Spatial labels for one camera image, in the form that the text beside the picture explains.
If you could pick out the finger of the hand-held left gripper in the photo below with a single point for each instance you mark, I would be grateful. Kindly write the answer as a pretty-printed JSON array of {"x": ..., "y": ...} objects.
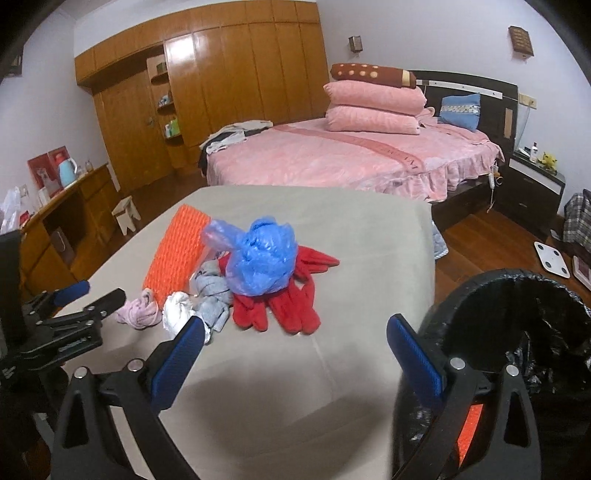
[
  {"x": 69, "y": 291},
  {"x": 92, "y": 316}
]

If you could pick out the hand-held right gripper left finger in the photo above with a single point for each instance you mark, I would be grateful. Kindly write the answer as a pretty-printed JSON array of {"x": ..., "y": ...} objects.
[{"x": 178, "y": 364}]

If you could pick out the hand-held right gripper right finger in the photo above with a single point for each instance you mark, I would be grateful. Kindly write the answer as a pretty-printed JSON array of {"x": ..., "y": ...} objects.
[{"x": 415, "y": 360}]

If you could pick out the pink cloth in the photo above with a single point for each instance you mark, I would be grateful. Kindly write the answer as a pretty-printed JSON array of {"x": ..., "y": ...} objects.
[{"x": 138, "y": 314}]

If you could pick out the white cloth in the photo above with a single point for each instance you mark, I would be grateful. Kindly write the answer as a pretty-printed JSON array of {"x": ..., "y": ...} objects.
[{"x": 178, "y": 311}]

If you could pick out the grey sock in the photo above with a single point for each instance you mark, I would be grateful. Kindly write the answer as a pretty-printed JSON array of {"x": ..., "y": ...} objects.
[{"x": 212, "y": 295}]

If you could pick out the orange knitted cloth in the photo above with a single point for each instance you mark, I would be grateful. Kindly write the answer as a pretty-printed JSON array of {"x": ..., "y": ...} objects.
[{"x": 178, "y": 249}]

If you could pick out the red knit glove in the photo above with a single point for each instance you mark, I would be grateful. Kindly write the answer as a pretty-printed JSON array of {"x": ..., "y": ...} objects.
[
  {"x": 318, "y": 261},
  {"x": 295, "y": 314}
]

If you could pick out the black lined trash bin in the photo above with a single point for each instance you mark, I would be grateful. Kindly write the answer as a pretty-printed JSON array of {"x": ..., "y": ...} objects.
[{"x": 545, "y": 323}]

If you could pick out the blue plastic bag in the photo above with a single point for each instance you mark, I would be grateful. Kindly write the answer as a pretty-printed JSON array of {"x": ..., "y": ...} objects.
[{"x": 263, "y": 258}]

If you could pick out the white paper bag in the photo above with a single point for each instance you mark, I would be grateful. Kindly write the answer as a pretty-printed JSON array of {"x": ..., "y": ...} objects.
[{"x": 62, "y": 247}]

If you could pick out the white plastic bag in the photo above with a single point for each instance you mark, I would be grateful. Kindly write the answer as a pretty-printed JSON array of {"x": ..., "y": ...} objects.
[{"x": 10, "y": 210}]

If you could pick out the orange foam net piece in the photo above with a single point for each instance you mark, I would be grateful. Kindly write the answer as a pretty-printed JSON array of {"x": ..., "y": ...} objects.
[{"x": 468, "y": 429}]

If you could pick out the wooden sideboard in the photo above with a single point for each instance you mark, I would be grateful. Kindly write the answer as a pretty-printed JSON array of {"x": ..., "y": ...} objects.
[{"x": 92, "y": 198}]

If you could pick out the white wooden stool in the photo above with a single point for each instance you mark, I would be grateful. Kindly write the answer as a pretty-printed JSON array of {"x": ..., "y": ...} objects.
[{"x": 125, "y": 212}]

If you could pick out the red box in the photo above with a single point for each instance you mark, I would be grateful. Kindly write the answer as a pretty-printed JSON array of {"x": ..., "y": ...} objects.
[{"x": 41, "y": 168}]

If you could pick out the blue thermos kettle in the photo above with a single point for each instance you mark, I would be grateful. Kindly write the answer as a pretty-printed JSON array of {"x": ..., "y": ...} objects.
[{"x": 67, "y": 173}]

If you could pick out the grey quilted cloth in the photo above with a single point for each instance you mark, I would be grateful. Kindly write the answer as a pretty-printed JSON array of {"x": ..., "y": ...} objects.
[{"x": 439, "y": 240}]

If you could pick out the glass jar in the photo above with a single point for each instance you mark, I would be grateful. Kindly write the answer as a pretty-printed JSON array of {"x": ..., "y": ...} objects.
[{"x": 87, "y": 166}]

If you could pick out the beige table cover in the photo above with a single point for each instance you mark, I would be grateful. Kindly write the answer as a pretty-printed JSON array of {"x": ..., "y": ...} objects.
[{"x": 360, "y": 240}]

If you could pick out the white bathroom scale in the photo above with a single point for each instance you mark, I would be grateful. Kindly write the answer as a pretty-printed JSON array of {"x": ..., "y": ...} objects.
[{"x": 552, "y": 258}]

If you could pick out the pile of clothes on bed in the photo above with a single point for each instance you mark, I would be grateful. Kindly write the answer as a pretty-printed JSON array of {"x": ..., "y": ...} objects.
[{"x": 203, "y": 159}]

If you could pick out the green bottles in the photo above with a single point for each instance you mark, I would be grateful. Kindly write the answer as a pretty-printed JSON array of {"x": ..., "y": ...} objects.
[{"x": 172, "y": 128}]

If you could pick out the dark nightstand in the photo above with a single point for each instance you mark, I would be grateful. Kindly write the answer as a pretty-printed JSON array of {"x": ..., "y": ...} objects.
[{"x": 526, "y": 198}]

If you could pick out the plaid bag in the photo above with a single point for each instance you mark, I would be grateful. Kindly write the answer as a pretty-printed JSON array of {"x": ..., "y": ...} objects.
[{"x": 577, "y": 221}]

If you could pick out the white garment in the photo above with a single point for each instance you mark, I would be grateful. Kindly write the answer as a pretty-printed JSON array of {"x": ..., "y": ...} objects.
[{"x": 226, "y": 141}]

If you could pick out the pink bed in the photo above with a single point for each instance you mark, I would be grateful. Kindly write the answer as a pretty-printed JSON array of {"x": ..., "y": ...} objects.
[{"x": 332, "y": 157}]

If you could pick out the white bottle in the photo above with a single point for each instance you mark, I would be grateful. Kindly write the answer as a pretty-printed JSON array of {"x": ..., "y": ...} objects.
[{"x": 534, "y": 153}]

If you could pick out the yellow plush toy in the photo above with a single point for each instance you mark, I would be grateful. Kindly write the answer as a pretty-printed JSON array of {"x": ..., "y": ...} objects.
[{"x": 548, "y": 160}]

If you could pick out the green box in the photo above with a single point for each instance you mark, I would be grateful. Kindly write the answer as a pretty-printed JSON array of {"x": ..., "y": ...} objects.
[{"x": 161, "y": 68}]

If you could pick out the pink pillow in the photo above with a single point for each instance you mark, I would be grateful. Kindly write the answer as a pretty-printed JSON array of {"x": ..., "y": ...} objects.
[
  {"x": 374, "y": 94},
  {"x": 369, "y": 120}
]

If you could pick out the beige garment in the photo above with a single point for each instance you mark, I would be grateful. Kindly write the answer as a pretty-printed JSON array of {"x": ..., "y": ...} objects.
[{"x": 254, "y": 124}]

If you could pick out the blue cushion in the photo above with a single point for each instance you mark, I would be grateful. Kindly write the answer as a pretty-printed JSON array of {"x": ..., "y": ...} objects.
[{"x": 459, "y": 113}]

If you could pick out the wooden wardrobe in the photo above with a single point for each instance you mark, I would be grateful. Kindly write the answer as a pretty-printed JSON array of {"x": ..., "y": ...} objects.
[{"x": 231, "y": 69}]

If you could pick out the brown dotted bolster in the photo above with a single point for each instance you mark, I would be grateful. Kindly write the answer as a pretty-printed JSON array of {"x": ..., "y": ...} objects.
[{"x": 369, "y": 71}]

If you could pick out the picture frame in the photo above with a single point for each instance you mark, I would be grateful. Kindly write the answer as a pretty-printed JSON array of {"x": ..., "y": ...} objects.
[{"x": 582, "y": 273}]

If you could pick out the dark wooden bed frame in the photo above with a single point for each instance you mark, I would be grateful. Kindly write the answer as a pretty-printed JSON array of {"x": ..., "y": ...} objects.
[{"x": 494, "y": 115}]

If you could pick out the beige wall switch panel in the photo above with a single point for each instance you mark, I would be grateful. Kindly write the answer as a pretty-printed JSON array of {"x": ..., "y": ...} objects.
[{"x": 528, "y": 100}]

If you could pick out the wooden wall lamp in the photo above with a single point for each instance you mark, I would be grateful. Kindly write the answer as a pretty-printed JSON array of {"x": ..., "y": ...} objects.
[
  {"x": 521, "y": 40},
  {"x": 355, "y": 44}
]

